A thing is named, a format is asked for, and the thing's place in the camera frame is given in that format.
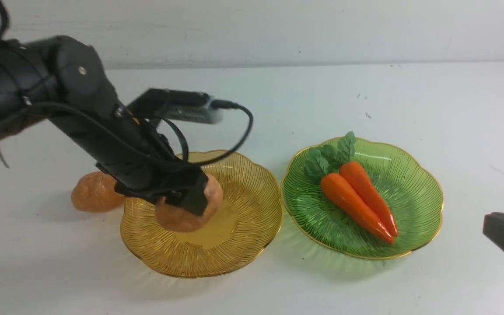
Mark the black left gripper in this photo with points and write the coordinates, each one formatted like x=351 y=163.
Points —
x=130 y=150

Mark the brown potato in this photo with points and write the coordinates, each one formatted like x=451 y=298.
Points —
x=95 y=193
x=195 y=212

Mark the orange carrot with leaves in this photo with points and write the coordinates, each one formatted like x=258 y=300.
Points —
x=352 y=190

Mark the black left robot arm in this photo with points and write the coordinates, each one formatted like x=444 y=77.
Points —
x=63 y=80

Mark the amber ribbed plastic plate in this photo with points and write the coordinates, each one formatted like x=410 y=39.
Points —
x=249 y=219

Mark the green ribbed plastic plate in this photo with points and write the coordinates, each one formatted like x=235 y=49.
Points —
x=414 y=196

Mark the orange carrot in plate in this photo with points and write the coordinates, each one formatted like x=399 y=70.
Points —
x=316 y=167

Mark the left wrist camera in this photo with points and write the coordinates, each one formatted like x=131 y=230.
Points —
x=187 y=106

